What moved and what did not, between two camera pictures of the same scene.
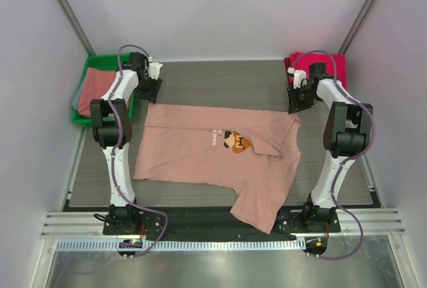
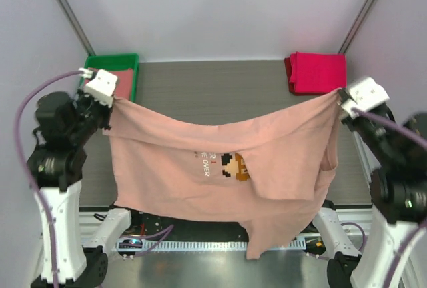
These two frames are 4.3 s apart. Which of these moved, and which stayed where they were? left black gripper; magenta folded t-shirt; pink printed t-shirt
Moved: left black gripper; pink printed t-shirt
Stayed: magenta folded t-shirt
